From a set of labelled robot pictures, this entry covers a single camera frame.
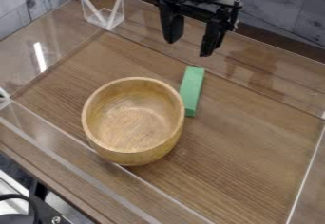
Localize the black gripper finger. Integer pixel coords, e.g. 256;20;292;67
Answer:
199;18;226;57
160;2;184;44

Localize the black cable under table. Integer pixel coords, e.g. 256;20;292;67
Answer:
0;194;38;224

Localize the black table frame bracket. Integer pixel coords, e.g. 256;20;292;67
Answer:
29;181;70;224

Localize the round wooden bowl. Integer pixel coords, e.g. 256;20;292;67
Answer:
81;77;184;166

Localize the green rectangular stick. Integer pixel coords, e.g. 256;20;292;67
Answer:
179;66;204;118

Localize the clear acrylic tray wall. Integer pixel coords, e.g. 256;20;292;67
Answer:
0;0;325;224

